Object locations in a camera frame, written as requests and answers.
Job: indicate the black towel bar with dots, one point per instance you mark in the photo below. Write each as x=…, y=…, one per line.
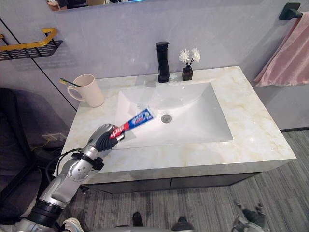
x=290, y=10

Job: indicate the white power strip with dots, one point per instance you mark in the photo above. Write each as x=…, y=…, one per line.
x=53, y=137

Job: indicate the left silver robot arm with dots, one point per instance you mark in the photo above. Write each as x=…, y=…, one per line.
x=70, y=174

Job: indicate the pink towel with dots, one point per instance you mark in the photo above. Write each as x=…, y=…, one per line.
x=287, y=58

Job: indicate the white sink basin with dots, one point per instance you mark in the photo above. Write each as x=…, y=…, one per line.
x=183, y=113

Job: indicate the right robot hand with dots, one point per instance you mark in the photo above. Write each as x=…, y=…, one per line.
x=249, y=216

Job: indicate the dark right robot foot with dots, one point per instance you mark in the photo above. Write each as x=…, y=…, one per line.
x=182, y=220

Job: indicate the white reed flower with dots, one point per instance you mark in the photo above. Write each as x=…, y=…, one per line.
x=184, y=56
x=196, y=55

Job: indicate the dark vanity cabinet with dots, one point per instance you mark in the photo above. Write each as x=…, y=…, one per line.
x=169, y=183

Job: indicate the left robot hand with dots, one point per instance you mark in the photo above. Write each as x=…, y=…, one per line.
x=103, y=137

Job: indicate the dark robot foot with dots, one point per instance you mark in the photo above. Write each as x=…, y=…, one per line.
x=182, y=220
x=137, y=219

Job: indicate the white sneaker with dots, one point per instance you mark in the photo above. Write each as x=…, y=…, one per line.
x=73, y=225

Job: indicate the black shelf with gold rail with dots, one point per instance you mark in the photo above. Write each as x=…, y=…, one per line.
x=29, y=49

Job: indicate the wall mirror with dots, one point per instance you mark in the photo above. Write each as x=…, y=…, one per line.
x=79, y=3

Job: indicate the red blue toothpaste tube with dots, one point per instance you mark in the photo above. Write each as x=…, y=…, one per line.
x=138, y=119

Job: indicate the dark square diffuser bottle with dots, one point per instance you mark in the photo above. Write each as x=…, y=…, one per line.
x=187, y=73

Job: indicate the cream ceramic mug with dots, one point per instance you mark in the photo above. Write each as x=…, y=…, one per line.
x=90, y=93

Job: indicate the metal sink drain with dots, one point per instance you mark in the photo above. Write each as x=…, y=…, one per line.
x=166, y=118

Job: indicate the dark left robot foot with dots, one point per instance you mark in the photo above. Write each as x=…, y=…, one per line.
x=137, y=219

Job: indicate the black square faucet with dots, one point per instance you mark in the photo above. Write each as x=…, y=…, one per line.
x=163, y=62

